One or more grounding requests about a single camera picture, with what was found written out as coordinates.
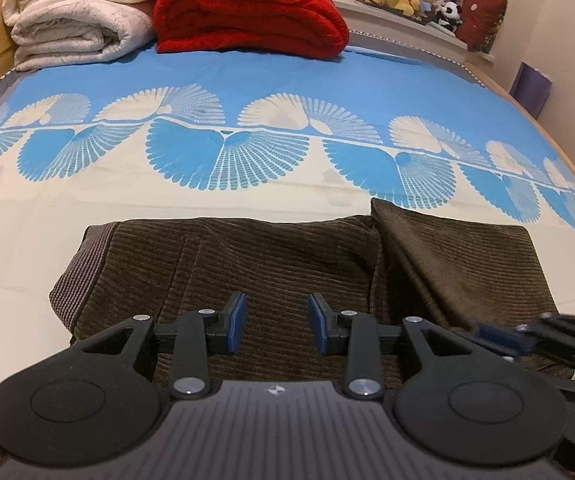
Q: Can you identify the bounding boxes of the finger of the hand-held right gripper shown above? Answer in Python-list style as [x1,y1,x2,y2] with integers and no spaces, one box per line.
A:
[497,352,575,397]
[455,311,575,358]

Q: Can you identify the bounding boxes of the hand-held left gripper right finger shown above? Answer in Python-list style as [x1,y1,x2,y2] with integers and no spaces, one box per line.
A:
[307,292,485,402]

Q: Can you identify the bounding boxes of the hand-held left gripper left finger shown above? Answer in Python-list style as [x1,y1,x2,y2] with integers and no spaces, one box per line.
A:
[70,291,248,402]

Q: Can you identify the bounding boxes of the brown corduroy pants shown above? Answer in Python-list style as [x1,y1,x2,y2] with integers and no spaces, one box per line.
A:
[50,199,575,395]

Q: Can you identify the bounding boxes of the blue white patterned bed sheet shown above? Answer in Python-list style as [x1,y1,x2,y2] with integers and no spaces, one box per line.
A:
[0,42,575,461]

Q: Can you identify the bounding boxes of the purple box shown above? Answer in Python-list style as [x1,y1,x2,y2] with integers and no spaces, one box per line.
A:
[509,62,553,121]

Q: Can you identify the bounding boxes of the white window ledge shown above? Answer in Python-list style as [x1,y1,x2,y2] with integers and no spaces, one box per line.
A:
[331,0,496,67]

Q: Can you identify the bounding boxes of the folded red blanket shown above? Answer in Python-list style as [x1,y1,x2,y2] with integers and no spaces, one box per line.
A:
[153,0,351,59]

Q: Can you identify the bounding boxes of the dark red cushion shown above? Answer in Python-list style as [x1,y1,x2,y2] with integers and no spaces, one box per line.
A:
[455,0,509,54]

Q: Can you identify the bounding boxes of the panda plush toy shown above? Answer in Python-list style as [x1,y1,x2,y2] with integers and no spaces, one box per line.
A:
[436,1,463,32]

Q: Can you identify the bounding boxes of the folded white blanket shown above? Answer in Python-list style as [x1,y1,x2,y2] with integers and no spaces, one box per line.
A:
[2,0,170,72]

